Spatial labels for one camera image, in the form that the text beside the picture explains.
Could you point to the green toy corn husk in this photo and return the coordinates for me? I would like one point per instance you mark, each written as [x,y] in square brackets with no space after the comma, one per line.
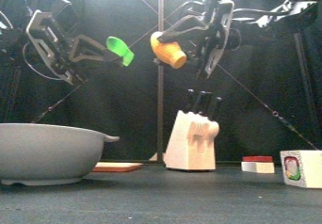
[120,50]

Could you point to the wooden cutting board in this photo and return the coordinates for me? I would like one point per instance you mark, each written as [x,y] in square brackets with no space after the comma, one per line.
[117,166]

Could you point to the large grey bowl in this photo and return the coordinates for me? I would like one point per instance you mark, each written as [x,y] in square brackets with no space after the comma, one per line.
[45,154]

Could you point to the dark vertical frame post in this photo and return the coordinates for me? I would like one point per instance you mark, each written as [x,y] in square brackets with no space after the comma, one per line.
[304,86]

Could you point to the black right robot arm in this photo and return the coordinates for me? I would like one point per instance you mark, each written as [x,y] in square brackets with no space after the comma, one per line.
[280,11]

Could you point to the yellow toy corn cob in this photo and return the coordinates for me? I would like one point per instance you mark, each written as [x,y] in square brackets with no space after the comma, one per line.
[168,52]

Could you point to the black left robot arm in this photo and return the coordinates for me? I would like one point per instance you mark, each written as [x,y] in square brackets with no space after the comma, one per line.
[10,45]

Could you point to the white cube with colourful print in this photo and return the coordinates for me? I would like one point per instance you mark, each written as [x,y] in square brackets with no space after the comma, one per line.
[302,168]

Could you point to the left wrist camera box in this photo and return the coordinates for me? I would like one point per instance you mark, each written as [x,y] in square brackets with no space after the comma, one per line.
[64,12]

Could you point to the white toy knife block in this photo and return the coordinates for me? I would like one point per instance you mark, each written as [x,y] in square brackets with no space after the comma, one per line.
[189,146]

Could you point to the grey vertical frame pole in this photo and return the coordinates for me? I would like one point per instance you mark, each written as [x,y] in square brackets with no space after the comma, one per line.
[160,108]

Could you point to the red and white toy block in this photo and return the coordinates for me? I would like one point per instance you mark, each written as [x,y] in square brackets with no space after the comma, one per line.
[258,164]

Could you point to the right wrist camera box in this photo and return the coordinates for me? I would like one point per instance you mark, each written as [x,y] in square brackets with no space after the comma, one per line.
[196,8]

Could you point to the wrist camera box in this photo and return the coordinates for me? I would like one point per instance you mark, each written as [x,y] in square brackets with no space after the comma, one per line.
[64,12]
[196,8]

